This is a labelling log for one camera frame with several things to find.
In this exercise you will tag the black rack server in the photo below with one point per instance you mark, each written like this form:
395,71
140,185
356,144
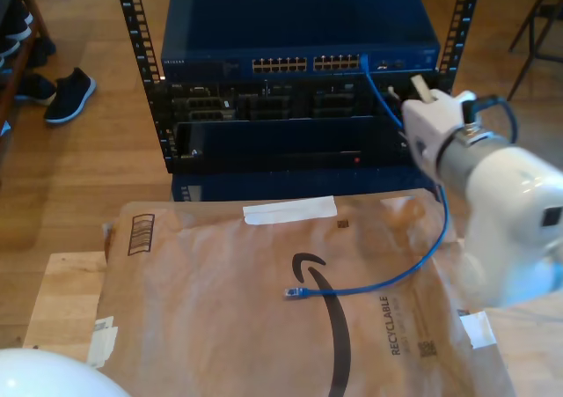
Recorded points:
286,102

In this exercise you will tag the black open rack chassis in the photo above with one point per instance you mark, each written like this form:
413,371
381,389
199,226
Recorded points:
286,139

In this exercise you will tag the dark metal chair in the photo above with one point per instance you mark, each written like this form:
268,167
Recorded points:
534,23

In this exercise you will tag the dark blue rack unit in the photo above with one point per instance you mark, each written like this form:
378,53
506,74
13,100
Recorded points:
286,186

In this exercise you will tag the white tape strip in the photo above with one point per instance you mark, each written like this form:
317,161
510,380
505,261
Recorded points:
290,210

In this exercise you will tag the white paper label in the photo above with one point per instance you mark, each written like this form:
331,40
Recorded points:
477,328
103,340

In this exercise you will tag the brown paper mailer envelope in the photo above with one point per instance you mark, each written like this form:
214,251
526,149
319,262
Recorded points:
220,326

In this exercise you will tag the black sneaker white sole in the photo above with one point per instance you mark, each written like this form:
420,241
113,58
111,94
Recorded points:
70,97
37,88

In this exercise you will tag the dark shoe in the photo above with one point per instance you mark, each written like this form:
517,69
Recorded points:
41,51

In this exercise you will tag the brown wooden shoe shelf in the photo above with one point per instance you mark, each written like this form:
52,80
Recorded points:
33,1

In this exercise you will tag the dark sneaker white sole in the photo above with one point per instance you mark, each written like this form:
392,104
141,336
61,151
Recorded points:
19,18
8,47

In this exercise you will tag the black perforated rack post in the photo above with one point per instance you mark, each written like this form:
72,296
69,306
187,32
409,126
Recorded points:
459,31
141,49

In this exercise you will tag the blue network switch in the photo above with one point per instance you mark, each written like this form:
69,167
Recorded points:
299,27

